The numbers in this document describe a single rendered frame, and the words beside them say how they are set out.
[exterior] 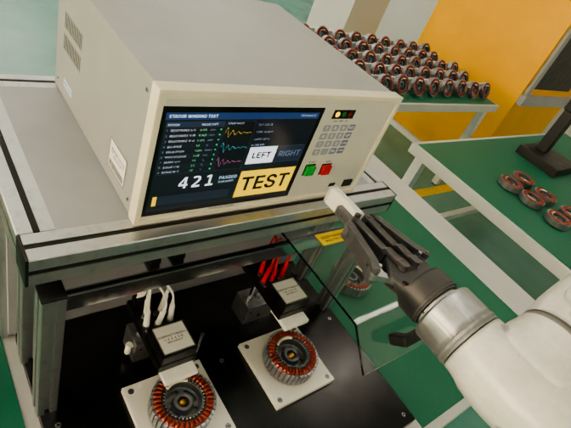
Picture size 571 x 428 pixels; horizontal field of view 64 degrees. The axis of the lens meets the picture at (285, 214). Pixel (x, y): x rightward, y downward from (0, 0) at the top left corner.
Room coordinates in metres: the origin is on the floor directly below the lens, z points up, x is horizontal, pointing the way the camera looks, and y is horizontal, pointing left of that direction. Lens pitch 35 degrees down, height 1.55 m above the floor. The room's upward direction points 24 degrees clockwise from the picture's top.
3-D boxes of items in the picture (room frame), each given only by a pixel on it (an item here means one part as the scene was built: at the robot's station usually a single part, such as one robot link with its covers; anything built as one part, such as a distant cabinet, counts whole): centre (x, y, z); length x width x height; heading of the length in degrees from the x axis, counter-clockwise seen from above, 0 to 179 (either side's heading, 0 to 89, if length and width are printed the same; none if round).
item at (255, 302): (0.71, -0.02, 0.80); 0.08 x 0.05 x 0.06; 140
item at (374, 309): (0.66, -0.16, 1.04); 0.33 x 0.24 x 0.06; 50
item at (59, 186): (0.73, 0.19, 1.09); 0.68 x 0.44 x 0.05; 140
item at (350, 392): (0.53, -0.04, 0.76); 0.64 x 0.47 x 0.02; 140
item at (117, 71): (0.74, 0.19, 1.22); 0.44 x 0.39 x 0.20; 140
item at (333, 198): (0.60, -0.07, 1.18); 0.07 x 0.01 x 0.03; 50
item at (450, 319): (0.46, -0.25, 1.18); 0.09 x 0.06 x 0.09; 140
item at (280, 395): (0.61, -0.13, 0.78); 0.15 x 0.15 x 0.01; 50
